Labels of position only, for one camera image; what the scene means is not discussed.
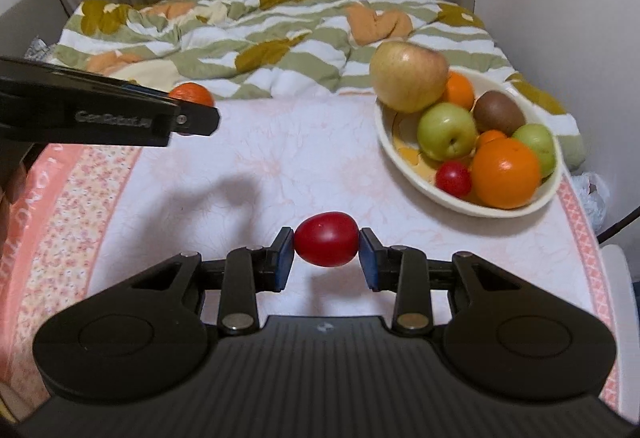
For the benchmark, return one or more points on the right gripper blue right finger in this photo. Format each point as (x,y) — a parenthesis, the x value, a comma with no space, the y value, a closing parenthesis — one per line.
(403,270)

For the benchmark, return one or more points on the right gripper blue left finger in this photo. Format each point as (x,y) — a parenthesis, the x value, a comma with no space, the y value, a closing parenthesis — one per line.
(251,270)

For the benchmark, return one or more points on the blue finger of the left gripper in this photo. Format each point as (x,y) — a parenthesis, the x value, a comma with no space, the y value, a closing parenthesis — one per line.
(195,117)

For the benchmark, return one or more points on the small mandarin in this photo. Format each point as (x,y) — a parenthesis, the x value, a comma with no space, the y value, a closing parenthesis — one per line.
(193,93)
(489,136)

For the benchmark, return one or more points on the red cherry tomato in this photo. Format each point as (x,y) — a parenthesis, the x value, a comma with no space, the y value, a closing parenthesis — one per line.
(327,239)
(454,178)

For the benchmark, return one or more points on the large orange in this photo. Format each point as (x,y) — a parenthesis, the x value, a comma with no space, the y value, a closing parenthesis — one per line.
(505,174)

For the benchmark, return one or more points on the large green apple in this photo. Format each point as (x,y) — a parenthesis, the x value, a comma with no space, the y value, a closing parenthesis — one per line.
(540,140)

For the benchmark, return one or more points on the yellow-red apple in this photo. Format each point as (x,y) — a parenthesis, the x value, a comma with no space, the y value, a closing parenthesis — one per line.
(408,78)

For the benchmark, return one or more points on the grey patterned pillow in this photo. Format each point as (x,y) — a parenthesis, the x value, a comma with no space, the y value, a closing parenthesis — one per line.
(39,51)

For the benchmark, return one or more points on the grey sofa headboard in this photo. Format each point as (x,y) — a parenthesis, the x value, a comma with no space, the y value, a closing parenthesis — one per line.
(29,19)

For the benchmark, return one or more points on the green striped floral duvet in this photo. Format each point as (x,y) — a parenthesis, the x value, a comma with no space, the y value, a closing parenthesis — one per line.
(242,49)

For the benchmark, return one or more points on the cream oval fruit bowl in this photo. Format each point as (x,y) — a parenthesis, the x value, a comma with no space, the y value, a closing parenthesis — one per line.
(398,141)

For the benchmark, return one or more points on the green apple in bowl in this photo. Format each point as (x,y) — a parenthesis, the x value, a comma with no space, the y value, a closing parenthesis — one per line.
(446,131)

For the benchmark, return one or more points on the small mandarin in bowl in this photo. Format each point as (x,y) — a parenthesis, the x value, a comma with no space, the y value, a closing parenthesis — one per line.
(489,136)

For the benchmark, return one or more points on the brown kiwi in bowl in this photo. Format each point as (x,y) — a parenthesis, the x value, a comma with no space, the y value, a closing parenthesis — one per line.
(495,110)

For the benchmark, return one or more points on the orange in bowl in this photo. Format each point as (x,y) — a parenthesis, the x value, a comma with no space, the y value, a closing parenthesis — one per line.
(459,91)

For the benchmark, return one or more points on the white plastic bag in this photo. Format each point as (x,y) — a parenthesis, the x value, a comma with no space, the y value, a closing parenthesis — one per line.
(593,193)

